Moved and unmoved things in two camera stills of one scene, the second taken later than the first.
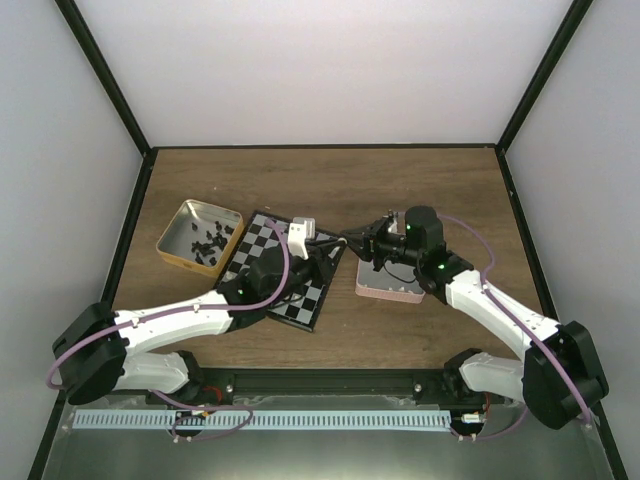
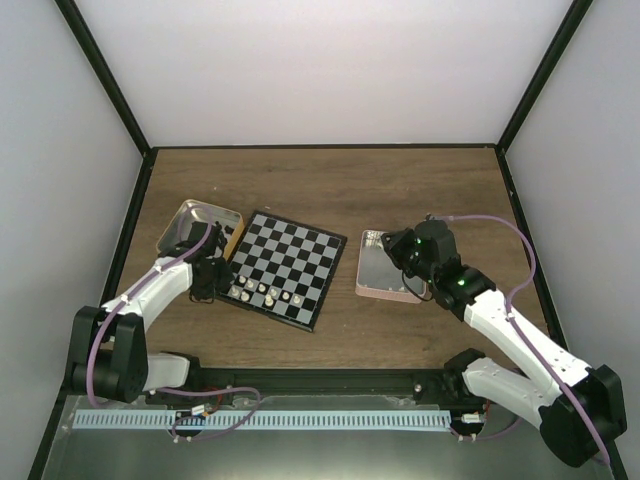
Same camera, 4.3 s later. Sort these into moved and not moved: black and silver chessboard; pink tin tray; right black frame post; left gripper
Moved: left gripper
Not moved: black and silver chessboard; right black frame post; pink tin tray
